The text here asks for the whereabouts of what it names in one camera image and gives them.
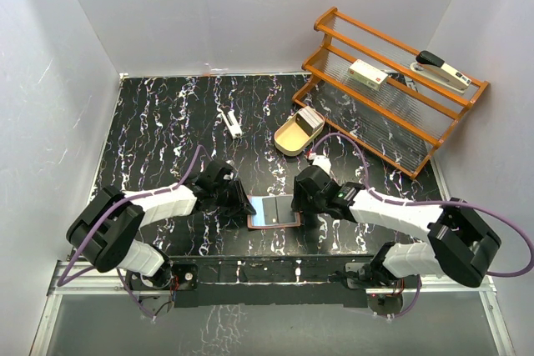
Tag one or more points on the orange wooden shelf rack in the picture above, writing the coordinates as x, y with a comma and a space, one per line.
407, 120

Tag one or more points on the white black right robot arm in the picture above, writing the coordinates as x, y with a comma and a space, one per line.
450, 240

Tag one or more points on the beige oval card tray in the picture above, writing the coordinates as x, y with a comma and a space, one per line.
290, 140

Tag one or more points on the black beige stapler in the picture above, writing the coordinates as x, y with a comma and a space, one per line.
434, 68

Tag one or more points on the white staple remover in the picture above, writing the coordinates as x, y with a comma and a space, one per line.
231, 124

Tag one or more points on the stack of credit cards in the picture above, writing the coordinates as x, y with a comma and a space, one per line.
308, 121

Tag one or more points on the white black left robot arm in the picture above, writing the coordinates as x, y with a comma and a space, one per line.
105, 231

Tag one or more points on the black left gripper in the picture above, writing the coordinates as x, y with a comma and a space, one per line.
243, 207

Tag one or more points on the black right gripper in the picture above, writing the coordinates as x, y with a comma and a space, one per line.
300, 202

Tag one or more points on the white red staples box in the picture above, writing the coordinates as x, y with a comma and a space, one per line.
367, 74

